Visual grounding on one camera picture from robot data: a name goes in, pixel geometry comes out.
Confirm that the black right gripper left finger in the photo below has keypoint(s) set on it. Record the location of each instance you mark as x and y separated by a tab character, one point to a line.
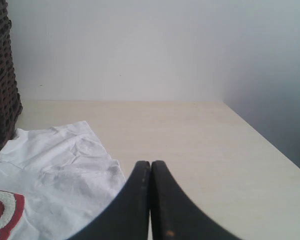
127	216

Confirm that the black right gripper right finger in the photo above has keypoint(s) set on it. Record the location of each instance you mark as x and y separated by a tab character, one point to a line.
174	215

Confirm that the white t-shirt with red lettering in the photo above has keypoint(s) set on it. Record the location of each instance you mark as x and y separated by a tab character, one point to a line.
53	182

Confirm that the dark brown wicker basket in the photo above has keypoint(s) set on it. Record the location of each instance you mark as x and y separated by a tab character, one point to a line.
10	102

